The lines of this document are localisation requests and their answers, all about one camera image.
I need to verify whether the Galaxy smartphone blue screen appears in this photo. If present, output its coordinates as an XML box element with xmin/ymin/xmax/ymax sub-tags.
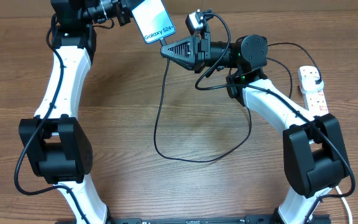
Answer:
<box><xmin>132</xmin><ymin>0</ymin><xmax>176</xmax><ymax>44</ymax></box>

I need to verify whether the black charger cable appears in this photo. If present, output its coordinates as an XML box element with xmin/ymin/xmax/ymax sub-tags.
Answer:
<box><xmin>153</xmin><ymin>37</ymin><xmax>323</xmax><ymax>164</ymax></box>

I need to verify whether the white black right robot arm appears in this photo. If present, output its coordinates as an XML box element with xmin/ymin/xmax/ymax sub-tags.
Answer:
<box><xmin>161</xmin><ymin>35</ymin><xmax>354</xmax><ymax>223</ymax></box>

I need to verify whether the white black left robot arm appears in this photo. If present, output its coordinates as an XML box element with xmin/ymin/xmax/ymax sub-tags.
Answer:
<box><xmin>14</xmin><ymin>0</ymin><xmax>141</xmax><ymax>223</ymax></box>

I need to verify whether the white charger plug adapter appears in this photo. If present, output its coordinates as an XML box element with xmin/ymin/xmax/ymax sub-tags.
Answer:
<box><xmin>300</xmin><ymin>77</ymin><xmax>324</xmax><ymax>94</ymax></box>

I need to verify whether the white power strip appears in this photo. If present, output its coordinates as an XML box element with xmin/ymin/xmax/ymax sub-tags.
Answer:
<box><xmin>298</xmin><ymin>65</ymin><xmax>329</xmax><ymax>116</ymax></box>

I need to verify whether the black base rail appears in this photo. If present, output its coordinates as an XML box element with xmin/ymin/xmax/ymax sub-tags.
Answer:
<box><xmin>55</xmin><ymin>213</ymin><xmax>332</xmax><ymax>224</ymax></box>

